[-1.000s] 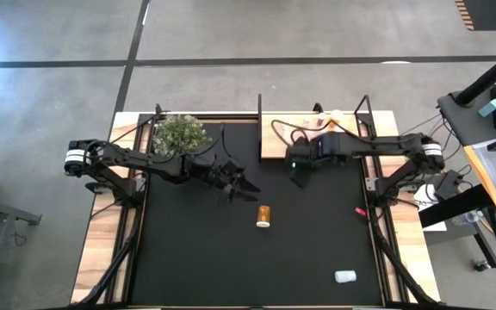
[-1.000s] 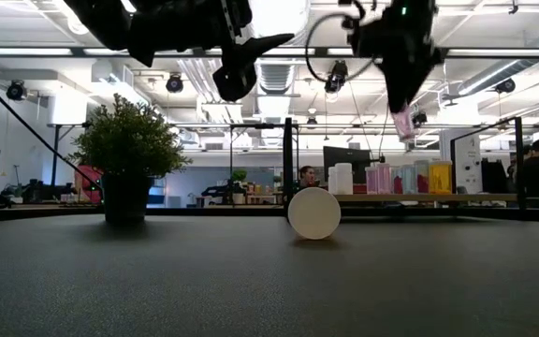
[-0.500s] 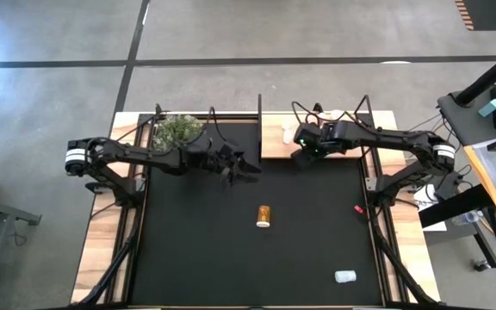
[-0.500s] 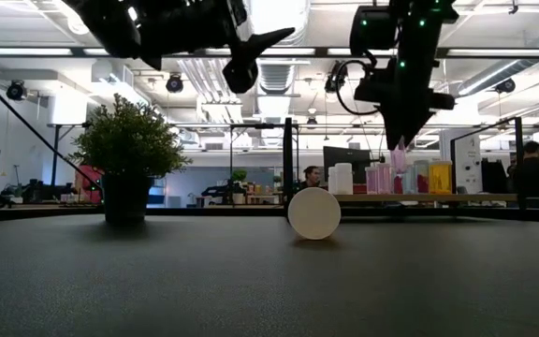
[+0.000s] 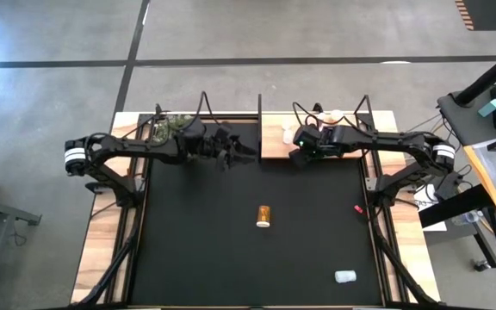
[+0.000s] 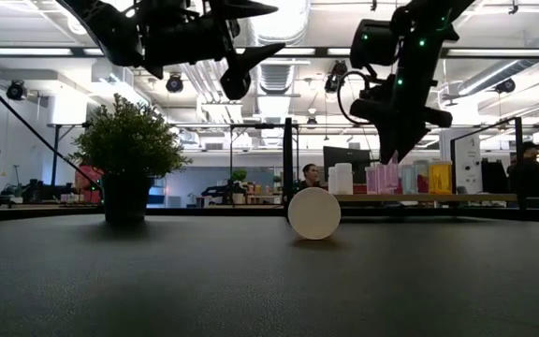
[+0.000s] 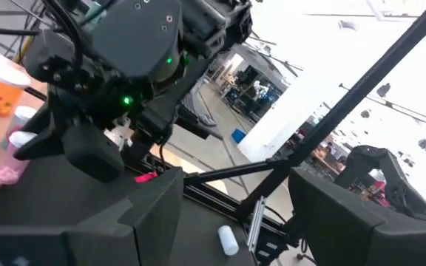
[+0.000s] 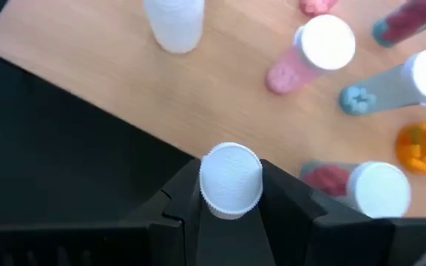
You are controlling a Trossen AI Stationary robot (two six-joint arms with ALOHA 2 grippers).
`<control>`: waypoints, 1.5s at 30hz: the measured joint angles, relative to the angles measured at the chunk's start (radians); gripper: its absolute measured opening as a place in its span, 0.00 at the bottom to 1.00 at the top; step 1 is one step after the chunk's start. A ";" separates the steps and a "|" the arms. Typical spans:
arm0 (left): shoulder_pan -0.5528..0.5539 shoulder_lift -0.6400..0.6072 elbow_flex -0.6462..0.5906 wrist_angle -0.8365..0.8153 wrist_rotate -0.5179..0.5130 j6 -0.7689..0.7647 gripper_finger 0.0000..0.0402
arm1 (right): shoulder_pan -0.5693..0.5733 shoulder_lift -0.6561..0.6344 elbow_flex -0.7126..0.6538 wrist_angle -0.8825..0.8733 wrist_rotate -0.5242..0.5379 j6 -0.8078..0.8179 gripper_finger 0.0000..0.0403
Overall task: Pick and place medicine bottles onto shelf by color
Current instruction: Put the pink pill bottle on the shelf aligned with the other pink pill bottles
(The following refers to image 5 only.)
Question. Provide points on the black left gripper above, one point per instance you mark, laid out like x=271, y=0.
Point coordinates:
x=209, y=146

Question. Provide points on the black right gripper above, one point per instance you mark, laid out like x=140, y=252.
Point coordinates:
x=334, y=141

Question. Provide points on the frosted white bottle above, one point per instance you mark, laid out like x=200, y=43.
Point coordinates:
x=345, y=276

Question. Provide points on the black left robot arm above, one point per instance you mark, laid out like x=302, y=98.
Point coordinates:
x=123, y=146

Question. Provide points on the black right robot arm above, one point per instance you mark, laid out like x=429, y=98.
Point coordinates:
x=394, y=140

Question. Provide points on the black clamp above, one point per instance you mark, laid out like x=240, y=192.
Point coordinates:
x=317, y=106
x=158, y=108

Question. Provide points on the amber pill bottle white cap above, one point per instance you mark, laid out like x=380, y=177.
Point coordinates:
x=263, y=215

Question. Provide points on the green plant in black pot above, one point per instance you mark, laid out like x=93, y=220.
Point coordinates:
x=170, y=125

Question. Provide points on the red tag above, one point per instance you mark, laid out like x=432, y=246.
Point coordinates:
x=357, y=209

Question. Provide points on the black table mat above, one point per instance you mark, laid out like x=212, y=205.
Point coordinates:
x=222, y=249

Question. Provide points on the white paper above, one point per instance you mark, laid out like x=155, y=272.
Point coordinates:
x=424, y=196

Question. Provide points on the black power adapter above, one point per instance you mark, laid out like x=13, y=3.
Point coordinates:
x=447, y=185

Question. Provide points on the grey side table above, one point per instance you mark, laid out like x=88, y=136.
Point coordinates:
x=459, y=120

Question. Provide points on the clear plastic water bottle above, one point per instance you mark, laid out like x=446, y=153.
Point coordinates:
x=465, y=218

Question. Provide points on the teal card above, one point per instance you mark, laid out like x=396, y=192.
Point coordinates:
x=489, y=108

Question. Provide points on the black pole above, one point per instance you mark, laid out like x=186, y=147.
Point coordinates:
x=489, y=76

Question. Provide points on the black caster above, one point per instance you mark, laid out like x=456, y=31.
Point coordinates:
x=482, y=264

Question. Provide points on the orange striped floor mat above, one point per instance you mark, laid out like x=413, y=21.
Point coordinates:
x=489, y=15

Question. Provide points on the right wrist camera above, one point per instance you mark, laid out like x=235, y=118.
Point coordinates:
x=306, y=138

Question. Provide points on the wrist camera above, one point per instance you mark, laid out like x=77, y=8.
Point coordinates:
x=223, y=131
x=306, y=138

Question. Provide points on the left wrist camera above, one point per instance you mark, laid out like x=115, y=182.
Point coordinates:
x=223, y=131

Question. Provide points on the wooden shelf with black frame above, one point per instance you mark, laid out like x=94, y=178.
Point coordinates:
x=274, y=146

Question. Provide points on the black table frame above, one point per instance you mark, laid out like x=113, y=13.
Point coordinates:
x=239, y=116

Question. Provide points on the silver corner bracket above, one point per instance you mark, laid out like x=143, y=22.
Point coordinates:
x=370, y=184

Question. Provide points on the black desk frame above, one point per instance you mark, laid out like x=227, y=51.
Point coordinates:
x=454, y=206

